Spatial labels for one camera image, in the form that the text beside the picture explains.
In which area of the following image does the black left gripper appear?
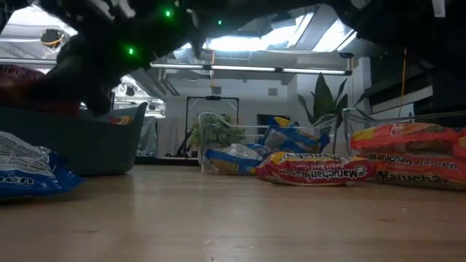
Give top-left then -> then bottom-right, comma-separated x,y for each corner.
47,21 -> 154,117

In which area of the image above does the dark grey plastic bin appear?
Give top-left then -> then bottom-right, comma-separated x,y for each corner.
0,101 -> 149,178

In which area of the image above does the clear plastic bin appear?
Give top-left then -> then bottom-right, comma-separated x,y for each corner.
341,107 -> 466,192
198,111 -> 331,176

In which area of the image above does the small leafy green plant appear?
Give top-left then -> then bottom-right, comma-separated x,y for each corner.
191,114 -> 248,149

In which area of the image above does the long ceiling light bar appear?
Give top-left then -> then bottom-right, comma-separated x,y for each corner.
0,57 -> 353,76

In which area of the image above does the green snake plant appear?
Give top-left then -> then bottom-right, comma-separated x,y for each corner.
297,72 -> 350,156

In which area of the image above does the black ceiling camera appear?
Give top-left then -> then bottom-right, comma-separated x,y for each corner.
39,28 -> 66,48

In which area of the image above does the black rectangular stand frame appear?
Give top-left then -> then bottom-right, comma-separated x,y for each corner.
185,95 -> 240,158

